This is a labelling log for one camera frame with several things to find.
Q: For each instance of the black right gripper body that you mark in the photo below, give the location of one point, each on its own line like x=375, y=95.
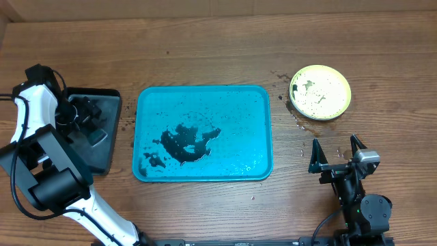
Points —
x=334, y=171

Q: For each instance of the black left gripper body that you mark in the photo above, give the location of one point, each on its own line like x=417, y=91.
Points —
x=69, y=115

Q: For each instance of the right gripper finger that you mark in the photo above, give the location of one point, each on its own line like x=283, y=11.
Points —
x=357, y=147
x=318, y=162

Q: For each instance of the dark green sponge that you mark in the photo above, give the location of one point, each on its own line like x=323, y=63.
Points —
x=96, y=136

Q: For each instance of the yellow-green plate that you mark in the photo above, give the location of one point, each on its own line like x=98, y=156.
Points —
x=320, y=92

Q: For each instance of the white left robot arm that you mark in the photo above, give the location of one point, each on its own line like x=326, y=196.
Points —
x=64, y=137

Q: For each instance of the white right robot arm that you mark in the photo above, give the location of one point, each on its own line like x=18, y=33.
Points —
x=366, y=216

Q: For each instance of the black water tray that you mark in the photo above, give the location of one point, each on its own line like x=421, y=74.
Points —
x=98, y=157

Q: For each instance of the teal plastic tray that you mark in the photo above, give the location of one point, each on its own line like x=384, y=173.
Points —
x=203, y=133

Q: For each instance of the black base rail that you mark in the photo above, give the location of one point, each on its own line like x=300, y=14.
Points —
x=302, y=241

